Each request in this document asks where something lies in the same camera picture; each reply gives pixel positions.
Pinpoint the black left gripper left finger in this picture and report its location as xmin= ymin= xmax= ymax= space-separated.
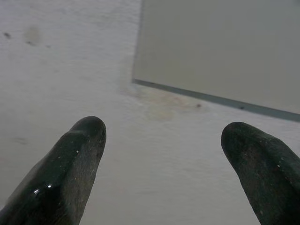
xmin=0 ymin=116 xmax=107 ymax=225

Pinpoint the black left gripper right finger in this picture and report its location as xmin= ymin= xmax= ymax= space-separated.
xmin=220 ymin=121 xmax=300 ymax=225

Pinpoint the grey wall panel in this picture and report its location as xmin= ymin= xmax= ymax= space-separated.
xmin=131 ymin=0 xmax=300 ymax=123

